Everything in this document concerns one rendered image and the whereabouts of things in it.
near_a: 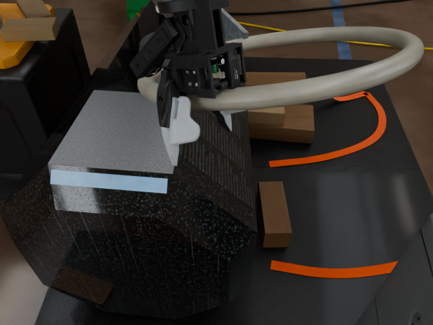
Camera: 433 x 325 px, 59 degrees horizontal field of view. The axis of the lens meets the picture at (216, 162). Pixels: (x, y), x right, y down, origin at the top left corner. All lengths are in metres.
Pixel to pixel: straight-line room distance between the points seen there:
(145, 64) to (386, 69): 0.32
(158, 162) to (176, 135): 0.52
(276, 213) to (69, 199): 1.00
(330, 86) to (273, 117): 1.68
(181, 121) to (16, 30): 1.34
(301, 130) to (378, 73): 1.71
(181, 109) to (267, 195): 1.37
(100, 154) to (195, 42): 0.65
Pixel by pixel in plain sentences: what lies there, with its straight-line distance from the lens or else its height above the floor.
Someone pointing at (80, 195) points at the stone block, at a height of 0.77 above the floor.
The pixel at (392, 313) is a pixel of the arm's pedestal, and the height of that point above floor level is 0.54.
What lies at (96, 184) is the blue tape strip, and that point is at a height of 0.79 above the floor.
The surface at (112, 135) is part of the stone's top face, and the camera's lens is 1.13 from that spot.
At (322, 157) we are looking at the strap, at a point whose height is 0.02.
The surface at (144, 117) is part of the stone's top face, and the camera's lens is 1.17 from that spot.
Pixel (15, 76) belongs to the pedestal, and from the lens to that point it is 1.66.
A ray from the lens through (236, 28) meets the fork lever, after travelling 0.96.
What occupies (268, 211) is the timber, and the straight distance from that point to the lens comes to 1.78.
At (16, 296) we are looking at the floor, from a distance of 1.91.
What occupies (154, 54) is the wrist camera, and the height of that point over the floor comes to 1.29.
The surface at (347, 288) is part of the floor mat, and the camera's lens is 1.79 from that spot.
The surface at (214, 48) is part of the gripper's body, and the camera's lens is 0.47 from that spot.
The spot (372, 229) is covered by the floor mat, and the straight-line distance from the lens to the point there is 2.00.
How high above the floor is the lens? 1.56
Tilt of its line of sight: 46 degrees down
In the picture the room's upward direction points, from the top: straight up
